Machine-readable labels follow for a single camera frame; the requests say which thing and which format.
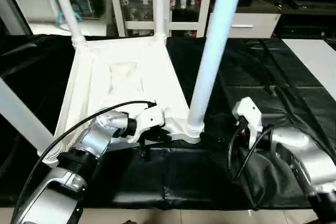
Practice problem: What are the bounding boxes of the white plastic table top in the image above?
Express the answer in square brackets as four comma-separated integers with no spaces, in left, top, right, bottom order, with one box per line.
[41,35,205,164]

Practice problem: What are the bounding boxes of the white plastic table leg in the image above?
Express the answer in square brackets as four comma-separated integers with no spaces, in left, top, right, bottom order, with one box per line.
[0,77,56,154]
[153,0,167,42]
[48,0,87,45]
[185,0,247,136]

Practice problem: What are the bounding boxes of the black plastic mat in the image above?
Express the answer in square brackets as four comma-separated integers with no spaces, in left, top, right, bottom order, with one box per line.
[0,33,336,210]

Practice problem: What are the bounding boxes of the white drawer unit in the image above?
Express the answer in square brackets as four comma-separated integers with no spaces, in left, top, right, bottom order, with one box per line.
[207,12,281,39]

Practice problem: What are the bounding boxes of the white glass-door cabinet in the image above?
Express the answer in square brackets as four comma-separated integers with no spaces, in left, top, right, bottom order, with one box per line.
[108,0,216,38]

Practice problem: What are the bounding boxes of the light blue plastic object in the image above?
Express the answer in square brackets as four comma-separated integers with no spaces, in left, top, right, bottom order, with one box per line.
[68,1,95,21]

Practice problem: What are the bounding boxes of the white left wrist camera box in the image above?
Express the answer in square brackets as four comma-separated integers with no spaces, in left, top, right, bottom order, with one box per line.
[126,104,166,144]

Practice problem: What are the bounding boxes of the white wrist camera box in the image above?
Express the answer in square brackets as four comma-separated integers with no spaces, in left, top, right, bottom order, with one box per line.
[232,97,263,149]
[126,104,166,144]

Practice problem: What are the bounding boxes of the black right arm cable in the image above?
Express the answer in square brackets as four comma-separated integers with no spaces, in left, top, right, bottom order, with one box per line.
[227,123,316,183]

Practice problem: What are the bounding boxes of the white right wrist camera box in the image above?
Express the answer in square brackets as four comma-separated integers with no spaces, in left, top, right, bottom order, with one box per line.
[232,97,263,149]

